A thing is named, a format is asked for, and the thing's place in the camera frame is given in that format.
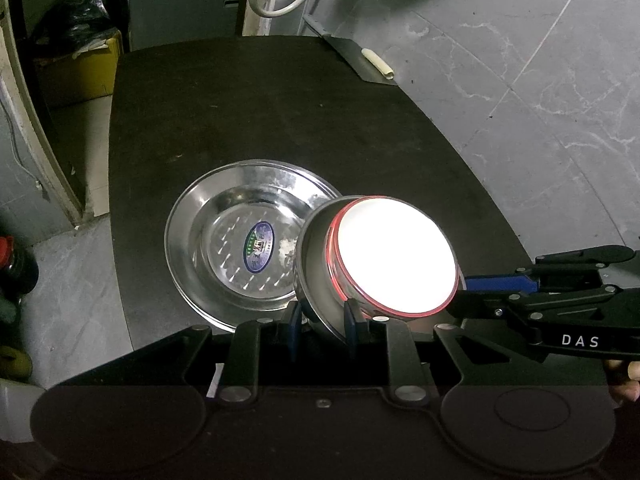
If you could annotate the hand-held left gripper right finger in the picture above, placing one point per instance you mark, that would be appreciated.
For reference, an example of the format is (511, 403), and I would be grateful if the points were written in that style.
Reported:
(351, 332)

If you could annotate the white plastic container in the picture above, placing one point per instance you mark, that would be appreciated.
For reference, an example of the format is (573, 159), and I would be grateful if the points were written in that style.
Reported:
(17, 410)

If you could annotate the steel bowl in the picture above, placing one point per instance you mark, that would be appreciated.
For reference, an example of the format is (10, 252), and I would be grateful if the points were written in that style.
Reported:
(312, 280)

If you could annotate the black plastic bag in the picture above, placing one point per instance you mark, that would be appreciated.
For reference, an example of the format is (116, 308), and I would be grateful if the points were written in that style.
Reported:
(80, 15)

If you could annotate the grey cabinet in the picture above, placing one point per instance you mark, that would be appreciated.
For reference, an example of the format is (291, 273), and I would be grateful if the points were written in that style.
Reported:
(185, 5)

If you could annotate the person's right hand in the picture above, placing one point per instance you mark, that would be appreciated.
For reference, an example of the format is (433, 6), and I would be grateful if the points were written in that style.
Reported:
(625, 377)

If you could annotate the yellow-green round object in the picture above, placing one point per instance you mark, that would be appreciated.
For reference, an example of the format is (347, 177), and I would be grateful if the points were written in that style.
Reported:
(12, 362)

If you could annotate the red-capped dark bottle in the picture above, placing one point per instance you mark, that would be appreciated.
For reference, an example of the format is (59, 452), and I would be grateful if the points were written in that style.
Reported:
(17, 270)

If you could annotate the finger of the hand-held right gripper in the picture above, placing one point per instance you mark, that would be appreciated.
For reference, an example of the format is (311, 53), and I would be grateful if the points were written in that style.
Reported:
(480, 305)
(500, 283)

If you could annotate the yellow box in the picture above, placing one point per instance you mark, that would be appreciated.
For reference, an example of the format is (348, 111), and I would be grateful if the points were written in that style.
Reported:
(85, 72)

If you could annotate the worn door frame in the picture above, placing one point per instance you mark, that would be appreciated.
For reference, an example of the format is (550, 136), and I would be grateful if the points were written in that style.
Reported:
(35, 135)

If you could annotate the cleaver knife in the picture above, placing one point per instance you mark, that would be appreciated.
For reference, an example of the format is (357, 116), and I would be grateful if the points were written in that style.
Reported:
(350, 55)

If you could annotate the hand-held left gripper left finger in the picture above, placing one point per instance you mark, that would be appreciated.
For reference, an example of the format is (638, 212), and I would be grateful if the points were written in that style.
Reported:
(295, 332)

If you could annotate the cream cylindrical stick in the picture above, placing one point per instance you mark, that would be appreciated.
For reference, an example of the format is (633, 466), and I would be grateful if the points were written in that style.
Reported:
(378, 64)

